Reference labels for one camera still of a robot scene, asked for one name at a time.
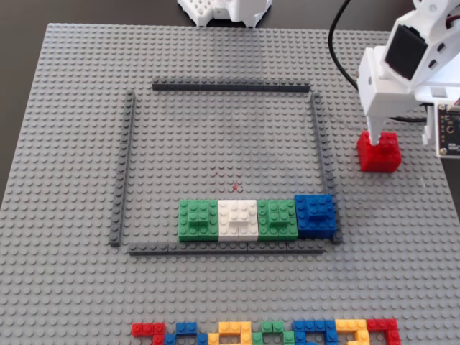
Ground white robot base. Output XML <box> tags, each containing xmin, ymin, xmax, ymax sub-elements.
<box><xmin>177</xmin><ymin>0</ymin><xmax>273</xmax><ymax>28</ymax></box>

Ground yellow Lego brick letter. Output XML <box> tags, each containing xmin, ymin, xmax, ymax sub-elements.
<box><xmin>335</xmin><ymin>318</ymin><xmax>372</xmax><ymax>345</ymax></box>
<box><xmin>208</xmin><ymin>321</ymin><xmax>253</xmax><ymax>345</ymax></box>

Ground grey Lego baseplate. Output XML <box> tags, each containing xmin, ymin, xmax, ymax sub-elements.
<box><xmin>0</xmin><ymin>23</ymin><xmax>460</xmax><ymax>345</ymax></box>

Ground red Lego brick letter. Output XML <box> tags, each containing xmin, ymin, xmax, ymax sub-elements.
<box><xmin>366</xmin><ymin>318</ymin><xmax>402</xmax><ymax>345</ymax></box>
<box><xmin>132</xmin><ymin>322</ymin><xmax>167</xmax><ymax>345</ymax></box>

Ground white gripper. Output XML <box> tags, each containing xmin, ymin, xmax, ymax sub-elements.
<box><xmin>359</xmin><ymin>10</ymin><xmax>460</xmax><ymax>147</ymax></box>

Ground green Lego brick letter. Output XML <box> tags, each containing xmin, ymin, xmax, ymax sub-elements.
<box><xmin>251</xmin><ymin>321</ymin><xmax>296</xmax><ymax>345</ymax></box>

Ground black cable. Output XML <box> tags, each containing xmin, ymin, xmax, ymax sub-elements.
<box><xmin>327</xmin><ymin>0</ymin><xmax>429</xmax><ymax>124</ymax></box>

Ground green Lego cube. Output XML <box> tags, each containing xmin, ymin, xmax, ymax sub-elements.
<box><xmin>178</xmin><ymin>199</ymin><xmax>220</xmax><ymax>243</ymax></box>
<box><xmin>257</xmin><ymin>199</ymin><xmax>300</xmax><ymax>242</ymax></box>

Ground white Lego cube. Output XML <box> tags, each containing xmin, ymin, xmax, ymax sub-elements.
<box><xmin>217</xmin><ymin>199</ymin><xmax>259</xmax><ymax>243</ymax></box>

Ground dark grey Lego wall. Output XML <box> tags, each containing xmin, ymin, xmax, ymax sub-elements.
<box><xmin>308</xmin><ymin>92</ymin><xmax>344</xmax><ymax>246</ymax></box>
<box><xmin>127</xmin><ymin>241</ymin><xmax>328</xmax><ymax>257</ymax></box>
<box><xmin>151</xmin><ymin>77</ymin><xmax>312</xmax><ymax>94</ymax></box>
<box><xmin>109</xmin><ymin>89</ymin><xmax>137</xmax><ymax>247</ymax></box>

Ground blue Lego brick letter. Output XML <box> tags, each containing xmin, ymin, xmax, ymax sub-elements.
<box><xmin>164</xmin><ymin>322</ymin><xmax>210</xmax><ymax>345</ymax></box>
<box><xmin>292</xmin><ymin>319</ymin><xmax>339</xmax><ymax>345</ymax></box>

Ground blue Lego cube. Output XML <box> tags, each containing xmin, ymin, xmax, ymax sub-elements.
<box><xmin>293</xmin><ymin>193</ymin><xmax>339</xmax><ymax>240</ymax></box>

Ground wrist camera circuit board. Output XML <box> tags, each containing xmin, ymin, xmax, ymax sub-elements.
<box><xmin>436</xmin><ymin>103</ymin><xmax>460</xmax><ymax>158</ymax></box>

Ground red Lego cube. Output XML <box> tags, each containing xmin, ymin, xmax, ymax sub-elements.
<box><xmin>356</xmin><ymin>130</ymin><xmax>403</xmax><ymax>174</ymax></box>

